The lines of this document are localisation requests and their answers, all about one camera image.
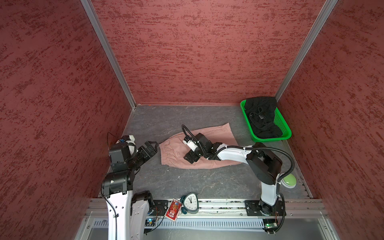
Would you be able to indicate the right aluminium corner post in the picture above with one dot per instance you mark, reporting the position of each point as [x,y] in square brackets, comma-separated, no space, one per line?
[307,44]

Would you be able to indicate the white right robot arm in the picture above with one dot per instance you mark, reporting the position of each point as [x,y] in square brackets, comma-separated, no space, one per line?
[263,161]

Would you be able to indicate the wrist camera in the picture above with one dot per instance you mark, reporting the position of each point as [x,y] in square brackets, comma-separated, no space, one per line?
[130,140]
[191,143]

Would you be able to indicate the red snack packet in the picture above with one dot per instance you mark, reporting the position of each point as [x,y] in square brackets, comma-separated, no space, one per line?
[174,210]

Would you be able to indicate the black shorts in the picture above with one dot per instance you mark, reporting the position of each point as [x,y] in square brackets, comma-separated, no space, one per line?
[260,112]

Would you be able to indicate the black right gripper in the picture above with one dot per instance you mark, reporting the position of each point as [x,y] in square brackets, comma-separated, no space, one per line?
[189,155]

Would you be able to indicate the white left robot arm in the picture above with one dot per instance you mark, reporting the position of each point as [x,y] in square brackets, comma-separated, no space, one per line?
[127,212]

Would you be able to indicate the aluminium corner post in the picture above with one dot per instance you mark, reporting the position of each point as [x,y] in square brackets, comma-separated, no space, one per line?
[95,22]
[307,44]

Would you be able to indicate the left aluminium corner post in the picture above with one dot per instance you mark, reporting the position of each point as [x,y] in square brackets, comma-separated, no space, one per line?
[95,22]

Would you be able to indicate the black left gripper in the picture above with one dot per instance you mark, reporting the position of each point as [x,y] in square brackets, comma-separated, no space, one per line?
[147,155]

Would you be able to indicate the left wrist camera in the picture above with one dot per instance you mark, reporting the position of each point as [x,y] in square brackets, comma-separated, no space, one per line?
[130,140]

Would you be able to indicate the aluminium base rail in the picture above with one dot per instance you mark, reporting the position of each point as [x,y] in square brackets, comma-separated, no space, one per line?
[233,208]

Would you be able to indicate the teal analog clock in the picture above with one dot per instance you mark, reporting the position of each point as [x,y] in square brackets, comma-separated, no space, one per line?
[190,204]

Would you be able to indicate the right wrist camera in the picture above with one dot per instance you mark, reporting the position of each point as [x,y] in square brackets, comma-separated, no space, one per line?
[191,143]

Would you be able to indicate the green plastic basket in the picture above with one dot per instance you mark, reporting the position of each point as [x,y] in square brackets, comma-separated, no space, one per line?
[279,121]

